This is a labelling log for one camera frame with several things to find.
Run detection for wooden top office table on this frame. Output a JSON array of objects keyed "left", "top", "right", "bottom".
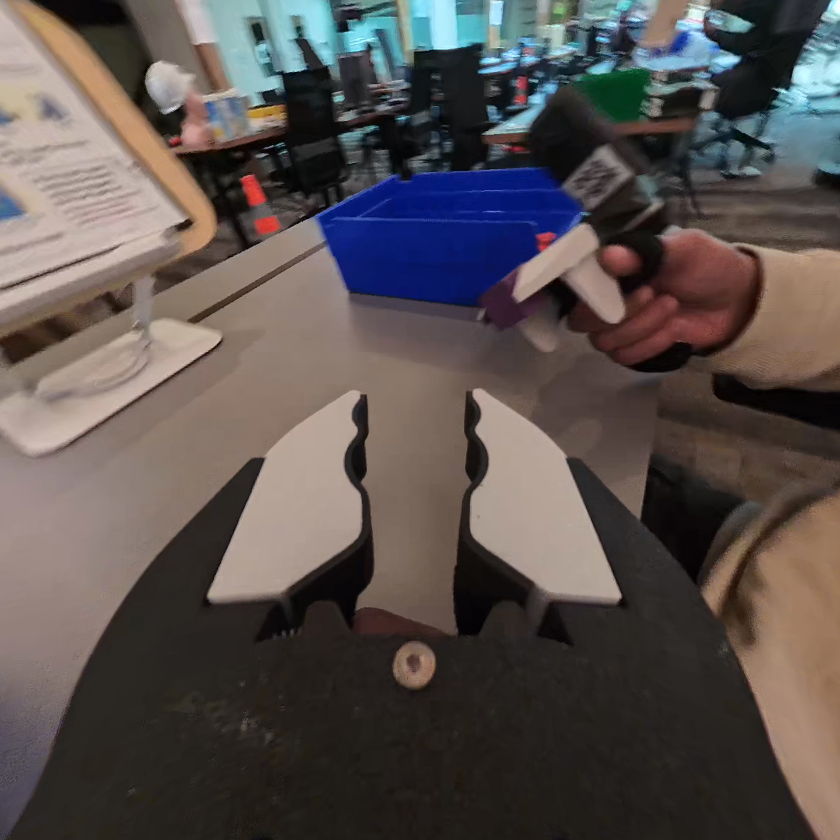
[{"left": 174, "top": 108, "right": 409, "bottom": 237}]

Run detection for white and pink figure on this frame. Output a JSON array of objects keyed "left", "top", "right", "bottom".
[{"left": 144, "top": 60, "right": 217, "bottom": 149}]

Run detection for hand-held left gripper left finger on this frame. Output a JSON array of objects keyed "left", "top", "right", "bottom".
[{"left": 206, "top": 390, "right": 374, "bottom": 606}]

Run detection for person's right forearm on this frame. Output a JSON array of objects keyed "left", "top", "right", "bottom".
[{"left": 709, "top": 243, "right": 840, "bottom": 395}]

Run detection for long wooden workshop table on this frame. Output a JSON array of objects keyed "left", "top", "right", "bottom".
[{"left": 482, "top": 98, "right": 701, "bottom": 147}]

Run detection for person's black pants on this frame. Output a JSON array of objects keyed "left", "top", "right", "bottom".
[{"left": 643, "top": 453, "right": 750, "bottom": 583}]

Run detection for green plastic crate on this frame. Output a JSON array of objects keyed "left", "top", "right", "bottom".
[{"left": 577, "top": 67, "right": 652, "bottom": 123}]

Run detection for cardboard box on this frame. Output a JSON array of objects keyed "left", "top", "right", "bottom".
[{"left": 646, "top": 88, "right": 707, "bottom": 120}]

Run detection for blue plastic bin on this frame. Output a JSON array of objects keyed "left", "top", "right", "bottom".
[{"left": 317, "top": 167, "right": 585, "bottom": 308}]

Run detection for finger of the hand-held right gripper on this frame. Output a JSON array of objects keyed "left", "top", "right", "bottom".
[
  {"left": 512, "top": 223, "right": 601, "bottom": 305},
  {"left": 521, "top": 307, "right": 562, "bottom": 355}
]

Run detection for person's right hand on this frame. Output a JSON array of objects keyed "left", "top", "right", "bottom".
[{"left": 567, "top": 228, "right": 763, "bottom": 368}]

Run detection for printed instruction sheet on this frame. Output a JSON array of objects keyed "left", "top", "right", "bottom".
[{"left": 0, "top": 7, "right": 191, "bottom": 290}]

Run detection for purple wooden cube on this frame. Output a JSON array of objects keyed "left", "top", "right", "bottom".
[{"left": 479, "top": 272, "right": 546, "bottom": 330}]

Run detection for white and wooden book stand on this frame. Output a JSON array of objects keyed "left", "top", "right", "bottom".
[{"left": 0, "top": 0, "right": 224, "bottom": 458}]

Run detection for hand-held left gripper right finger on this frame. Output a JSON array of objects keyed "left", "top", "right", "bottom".
[{"left": 454, "top": 388, "right": 623, "bottom": 608}]

